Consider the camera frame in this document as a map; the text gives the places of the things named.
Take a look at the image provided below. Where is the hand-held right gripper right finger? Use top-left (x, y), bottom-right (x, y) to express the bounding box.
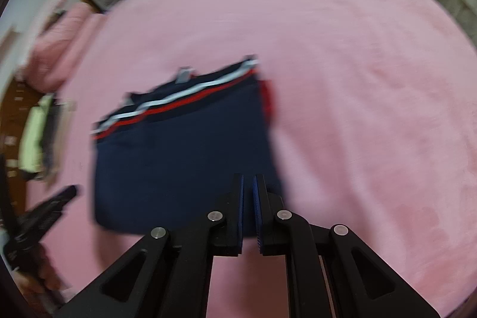
top-left (253, 174), bottom-right (442, 318)

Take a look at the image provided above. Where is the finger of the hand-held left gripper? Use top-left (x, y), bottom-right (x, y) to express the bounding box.
top-left (17, 185), bottom-right (80, 248)

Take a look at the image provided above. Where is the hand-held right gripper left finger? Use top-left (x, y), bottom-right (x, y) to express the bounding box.
top-left (56, 173), bottom-right (245, 318)

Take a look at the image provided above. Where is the navy and red baseball jacket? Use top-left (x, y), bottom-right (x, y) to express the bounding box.
top-left (90, 55), bottom-right (286, 233)

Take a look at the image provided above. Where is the stack of folded clothes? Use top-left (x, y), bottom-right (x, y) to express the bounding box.
top-left (18, 92), bottom-right (77, 184)

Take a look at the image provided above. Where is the wooden bed headboard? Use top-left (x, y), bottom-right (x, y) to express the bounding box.
top-left (0, 80), bottom-right (49, 266)

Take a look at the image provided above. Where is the pink bed blanket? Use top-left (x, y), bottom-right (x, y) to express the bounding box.
top-left (22, 0), bottom-right (477, 318)

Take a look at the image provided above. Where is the folded pink quilt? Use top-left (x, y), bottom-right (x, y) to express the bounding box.
top-left (20, 1), bottom-right (107, 93)

